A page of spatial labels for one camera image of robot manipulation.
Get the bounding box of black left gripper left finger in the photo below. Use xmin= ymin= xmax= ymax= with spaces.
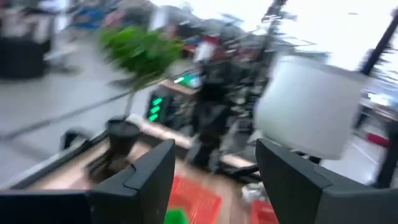
xmin=0 ymin=139 xmax=176 ymax=224

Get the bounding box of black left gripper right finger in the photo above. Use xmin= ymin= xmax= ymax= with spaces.
xmin=255 ymin=138 xmax=398 ymax=224

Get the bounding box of green plastic basket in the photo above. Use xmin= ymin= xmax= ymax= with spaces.
xmin=164 ymin=207 xmax=190 ymax=224

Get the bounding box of orange plastic basket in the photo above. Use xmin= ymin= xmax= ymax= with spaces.
xmin=167 ymin=175 xmax=223 ymax=224
xmin=249 ymin=200 xmax=280 ymax=224

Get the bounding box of black plant pot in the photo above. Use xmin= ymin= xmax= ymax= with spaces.
xmin=104 ymin=115 xmax=141 ymax=158

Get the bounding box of black box with green lights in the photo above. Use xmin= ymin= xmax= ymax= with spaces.
xmin=145 ymin=92 xmax=170 ymax=124

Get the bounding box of white lamp shade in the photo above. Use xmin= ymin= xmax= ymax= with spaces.
xmin=253 ymin=54 xmax=373 ymax=161

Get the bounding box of green leafy small tree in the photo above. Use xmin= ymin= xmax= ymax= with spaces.
xmin=98 ymin=24 xmax=185 ymax=118

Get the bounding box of black cabinet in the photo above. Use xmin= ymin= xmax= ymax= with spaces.
xmin=0 ymin=35 xmax=52 ymax=79

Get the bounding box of black frame clamp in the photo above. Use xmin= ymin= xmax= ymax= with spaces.
xmin=60 ymin=128 xmax=91 ymax=151

